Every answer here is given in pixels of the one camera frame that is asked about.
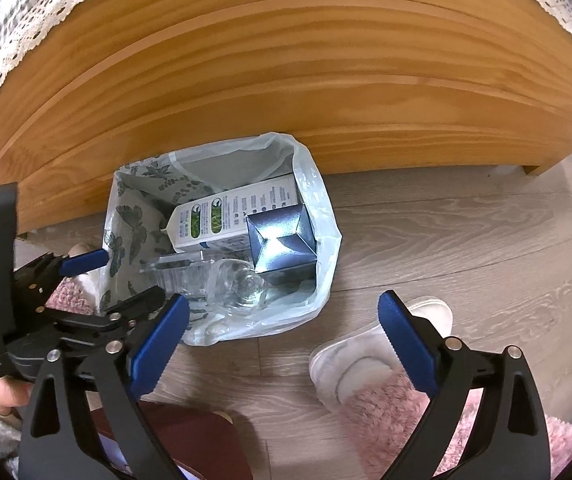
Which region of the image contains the person's left hand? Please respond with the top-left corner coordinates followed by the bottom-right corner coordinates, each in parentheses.
top-left (0, 377), bottom-right (32, 423)

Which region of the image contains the clear plastic clamshell container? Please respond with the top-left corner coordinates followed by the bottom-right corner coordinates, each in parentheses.
top-left (140, 252), bottom-right (232, 311)

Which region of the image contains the white plastic bag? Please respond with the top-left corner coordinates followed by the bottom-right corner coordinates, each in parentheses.
top-left (97, 132), bottom-right (343, 347)

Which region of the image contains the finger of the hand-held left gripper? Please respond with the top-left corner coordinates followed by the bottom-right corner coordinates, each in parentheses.
top-left (46, 286), bottom-right (167, 335)
top-left (16, 247), bottom-right (110, 292)

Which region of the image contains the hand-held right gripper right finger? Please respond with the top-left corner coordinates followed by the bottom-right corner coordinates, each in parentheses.
top-left (377, 290), bottom-right (552, 480)

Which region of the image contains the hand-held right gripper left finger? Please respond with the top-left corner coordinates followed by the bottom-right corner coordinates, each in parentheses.
top-left (18, 292), bottom-right (192, 480)

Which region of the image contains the dark blue box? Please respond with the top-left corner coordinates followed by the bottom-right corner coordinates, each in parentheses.
top-left (245, 204), bottom-right (318, 273)

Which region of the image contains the person's left leg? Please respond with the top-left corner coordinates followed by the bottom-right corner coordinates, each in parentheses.
top-left (0, 267), bottom-right (97, 317)

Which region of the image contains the white milk carton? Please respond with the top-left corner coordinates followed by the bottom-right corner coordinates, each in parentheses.
top-left (166, 172), bottom-right (299, 254)

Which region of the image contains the person's right leg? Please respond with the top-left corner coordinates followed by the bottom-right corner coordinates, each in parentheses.
top-left (336, 370), bottom-right (572, 480)

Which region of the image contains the white right slipper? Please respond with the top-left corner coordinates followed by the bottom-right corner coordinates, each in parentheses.
top-left (308, 296), bottom-right (454, 408)

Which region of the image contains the person's leg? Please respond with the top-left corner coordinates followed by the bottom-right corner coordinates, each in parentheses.
top-left (0, 267), bottom-right (97, 317)
top-left (336, 370), bottom-right (572, 480)

